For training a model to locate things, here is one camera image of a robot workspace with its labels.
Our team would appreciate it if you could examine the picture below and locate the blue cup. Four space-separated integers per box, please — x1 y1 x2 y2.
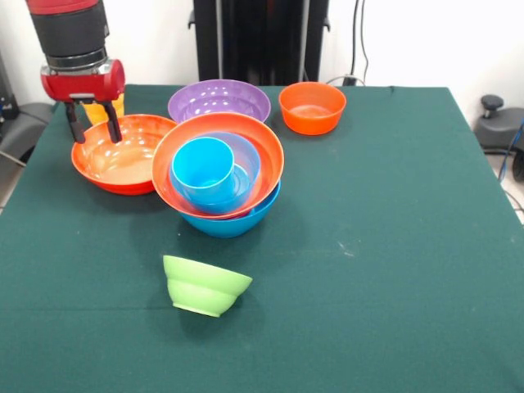
170 137 236 204

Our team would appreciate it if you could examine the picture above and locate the purple bowl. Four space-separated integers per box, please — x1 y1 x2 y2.
167 79 272 124

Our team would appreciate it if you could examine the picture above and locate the large blue bowl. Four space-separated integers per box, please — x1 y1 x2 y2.
179 179 282 239

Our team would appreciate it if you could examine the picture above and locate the small blue bowl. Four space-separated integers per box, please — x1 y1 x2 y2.
169 131 262 216

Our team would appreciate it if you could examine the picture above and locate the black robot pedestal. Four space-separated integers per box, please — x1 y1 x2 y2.
187 0 331 87

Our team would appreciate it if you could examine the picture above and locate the green bowl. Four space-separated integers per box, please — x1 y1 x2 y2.
163 255 254 318

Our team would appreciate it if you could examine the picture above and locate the small orange bowl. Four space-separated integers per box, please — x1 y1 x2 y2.
278 81 347 136

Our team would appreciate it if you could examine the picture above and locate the blue cable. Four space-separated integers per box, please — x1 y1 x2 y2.
497 118 524 183

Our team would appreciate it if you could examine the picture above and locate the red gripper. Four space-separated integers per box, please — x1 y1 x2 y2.
39 59 126 144

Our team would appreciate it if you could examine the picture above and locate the grey pedestal foot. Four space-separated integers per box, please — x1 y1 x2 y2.
0 102 54 165
474 94 524 151

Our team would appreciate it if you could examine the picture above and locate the dark green tablecloth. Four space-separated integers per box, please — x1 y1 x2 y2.
0 84 524 393

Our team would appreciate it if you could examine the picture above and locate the black cable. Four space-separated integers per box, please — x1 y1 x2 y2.
350 0 372 85

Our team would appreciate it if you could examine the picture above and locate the orange cup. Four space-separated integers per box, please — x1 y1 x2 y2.
84 104 124 124

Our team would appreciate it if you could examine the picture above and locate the large orange bowl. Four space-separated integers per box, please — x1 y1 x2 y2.
151 112 285 221
71 114 178 197

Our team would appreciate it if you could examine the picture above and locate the yellow cup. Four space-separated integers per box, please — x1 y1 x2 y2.
81 93 126 118

